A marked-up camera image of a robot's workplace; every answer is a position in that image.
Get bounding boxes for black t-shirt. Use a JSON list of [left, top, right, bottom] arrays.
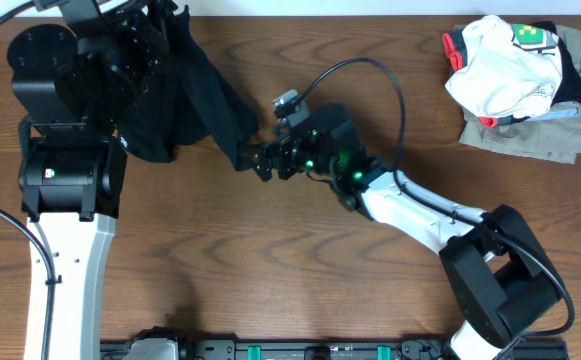
[[117, 8, 259, 171]]

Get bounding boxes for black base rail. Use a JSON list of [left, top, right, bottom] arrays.
[[99, 328, 570, 360]]

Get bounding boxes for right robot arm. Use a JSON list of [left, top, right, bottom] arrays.
[[240, 104, 566, 359]]

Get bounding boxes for red and grey garment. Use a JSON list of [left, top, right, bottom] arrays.
[[442, 30, 468, 71]]

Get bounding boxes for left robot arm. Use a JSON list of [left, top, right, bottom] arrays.
[[7, 1, 174, 359]]

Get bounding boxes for light blue garment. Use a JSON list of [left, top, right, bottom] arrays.
[[530, 102, 581, 121]]

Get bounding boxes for white printed t-shirt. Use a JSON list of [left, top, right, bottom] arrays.
[[445, 15, 581, 127]]

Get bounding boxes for olive khaki garment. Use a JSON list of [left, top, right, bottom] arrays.
[[459, 21, 581, 164]]

